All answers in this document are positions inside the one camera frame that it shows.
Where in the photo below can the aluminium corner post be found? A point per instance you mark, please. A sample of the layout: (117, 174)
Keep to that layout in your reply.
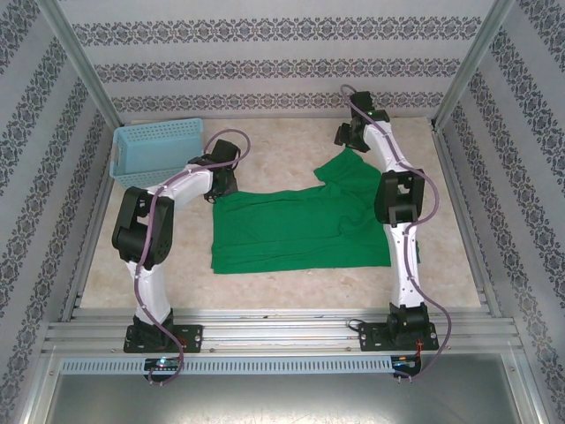
(81, 62)
(472, 62)

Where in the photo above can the grey metal sheet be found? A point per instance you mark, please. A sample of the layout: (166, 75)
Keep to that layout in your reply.
(282, 402)

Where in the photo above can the right controller circuit board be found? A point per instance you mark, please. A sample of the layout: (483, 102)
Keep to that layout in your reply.
(406, 361)

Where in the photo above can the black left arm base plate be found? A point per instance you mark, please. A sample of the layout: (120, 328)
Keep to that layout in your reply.
(190, 338)

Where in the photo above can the aluminium left corner post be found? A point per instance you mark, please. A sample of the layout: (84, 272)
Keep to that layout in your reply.
(81, 62)

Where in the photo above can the light blue plastic basket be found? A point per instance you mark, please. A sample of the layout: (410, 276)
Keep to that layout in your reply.
(150, 150)

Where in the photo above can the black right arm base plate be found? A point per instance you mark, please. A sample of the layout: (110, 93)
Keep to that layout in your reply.
(371, 338)

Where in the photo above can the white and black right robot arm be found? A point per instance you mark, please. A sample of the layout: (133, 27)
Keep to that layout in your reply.
(404, 274)

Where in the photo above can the left controller circuit board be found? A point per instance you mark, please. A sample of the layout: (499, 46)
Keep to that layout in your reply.
(163, 364)

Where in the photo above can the controller circuit board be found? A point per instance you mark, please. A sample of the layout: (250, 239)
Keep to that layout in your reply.
(406, 361)
(163, 364)

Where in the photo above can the aluminium left side rail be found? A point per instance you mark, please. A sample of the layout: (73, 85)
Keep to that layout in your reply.
(102, 185)

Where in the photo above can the green t-shirt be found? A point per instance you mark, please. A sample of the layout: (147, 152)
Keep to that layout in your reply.
(287, 229)

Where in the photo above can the aluminium right corner post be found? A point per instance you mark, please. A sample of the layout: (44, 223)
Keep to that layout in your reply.
(472, 62)

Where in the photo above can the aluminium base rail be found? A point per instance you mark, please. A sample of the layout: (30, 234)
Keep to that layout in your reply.
(273, 329)

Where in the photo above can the aluminium right side rail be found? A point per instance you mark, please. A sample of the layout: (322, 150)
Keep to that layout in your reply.
(454, 199)

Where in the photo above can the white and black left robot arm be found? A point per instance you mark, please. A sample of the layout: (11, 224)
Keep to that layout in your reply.
(152, 291)

